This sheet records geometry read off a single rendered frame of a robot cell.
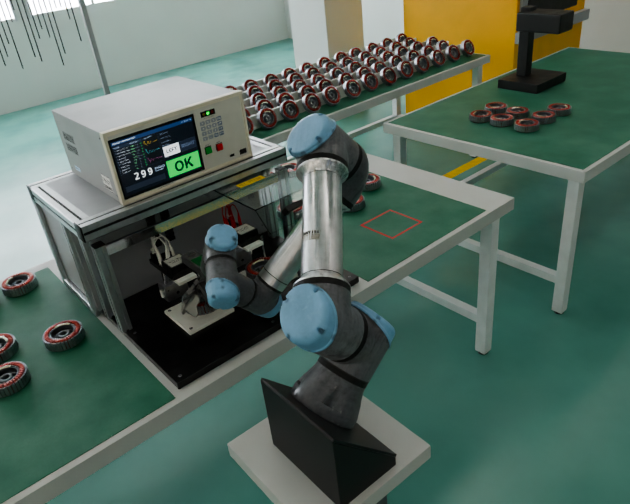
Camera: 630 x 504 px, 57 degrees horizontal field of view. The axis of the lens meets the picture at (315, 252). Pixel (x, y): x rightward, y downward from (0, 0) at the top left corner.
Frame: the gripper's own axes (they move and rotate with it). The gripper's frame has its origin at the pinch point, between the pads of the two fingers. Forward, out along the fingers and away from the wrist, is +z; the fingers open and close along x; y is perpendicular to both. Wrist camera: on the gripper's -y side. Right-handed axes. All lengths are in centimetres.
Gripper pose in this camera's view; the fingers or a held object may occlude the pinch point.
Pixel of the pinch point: (202, 300)
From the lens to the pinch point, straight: 170.3
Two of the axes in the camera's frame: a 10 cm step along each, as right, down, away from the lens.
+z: -2.6, 5.6, 7.9
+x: 7.5, -4.0, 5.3
